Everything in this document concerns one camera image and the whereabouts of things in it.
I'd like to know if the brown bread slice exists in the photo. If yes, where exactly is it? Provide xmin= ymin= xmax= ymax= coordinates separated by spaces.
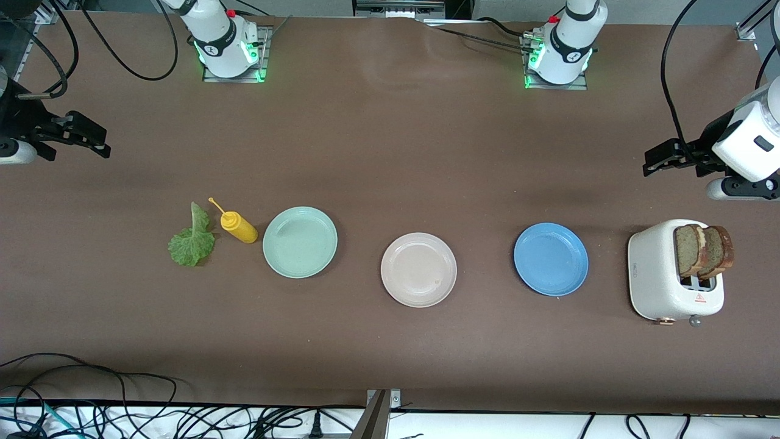
xmin=673 ymin=224 xmax=712 ymax=279
xmin=701 ymin=225 xmax=736 ymax=280

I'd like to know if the green lettuce leaf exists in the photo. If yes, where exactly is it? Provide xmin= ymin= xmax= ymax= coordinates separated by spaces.
xmin=168 ymin=201 xmax=216 ymax=268

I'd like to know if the blue plate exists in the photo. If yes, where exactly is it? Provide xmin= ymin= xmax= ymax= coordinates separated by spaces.
xmin=513 ymin=222 xmax=590 ymax=298

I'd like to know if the mint green plate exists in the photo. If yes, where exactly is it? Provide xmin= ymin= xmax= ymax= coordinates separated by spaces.
xmin=262 ymin=206 xmax=339 ymax=280

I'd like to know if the beige plate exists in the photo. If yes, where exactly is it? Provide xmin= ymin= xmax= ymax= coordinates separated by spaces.
xmin=380 ymin=232 xmax=458 ymax=309

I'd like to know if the white two-slot toaster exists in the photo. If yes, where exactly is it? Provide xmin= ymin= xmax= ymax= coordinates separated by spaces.
xmin=628 ymin=218 xmax=726 ymax=328

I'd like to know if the yellow mustard squeeze bottle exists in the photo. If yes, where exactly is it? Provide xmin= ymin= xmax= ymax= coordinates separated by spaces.
xmin=208 ymin=196 xmax=259 ymax=244

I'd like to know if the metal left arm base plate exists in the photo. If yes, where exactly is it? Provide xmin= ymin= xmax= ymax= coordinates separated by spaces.
xmin=523 ymin=34 xmax=589 ymax=91

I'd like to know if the aluminium frame rail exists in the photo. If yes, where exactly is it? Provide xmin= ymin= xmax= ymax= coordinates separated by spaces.
xmin=0 ymin=0 xmax=60 ymax=26

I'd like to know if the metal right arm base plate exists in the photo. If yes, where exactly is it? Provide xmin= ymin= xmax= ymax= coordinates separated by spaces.
xmin=202 ymin=26 xmax=269 ymax=84

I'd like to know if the black cable to arm base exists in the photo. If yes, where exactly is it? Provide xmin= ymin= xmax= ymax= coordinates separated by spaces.
xmin=425 ymin=17 xmax=532 ymax=51

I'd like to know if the long thin black cable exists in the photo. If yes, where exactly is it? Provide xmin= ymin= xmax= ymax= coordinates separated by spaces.
xmin=0 ymin=352 xmax=179 ymax=408

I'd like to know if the teal cable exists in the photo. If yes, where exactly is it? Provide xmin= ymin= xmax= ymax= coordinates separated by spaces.
xmin=0 ymin=396 xmax=69 ymax=438

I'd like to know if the aluminium frame bar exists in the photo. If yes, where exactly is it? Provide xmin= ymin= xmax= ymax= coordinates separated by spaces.
xmin=353 ymin=0 xmax=447 ymax=20

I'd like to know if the aluminium profile post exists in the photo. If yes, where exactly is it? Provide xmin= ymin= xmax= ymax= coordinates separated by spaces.
xmin=350 ymin=389 xmax=402 ymax=439

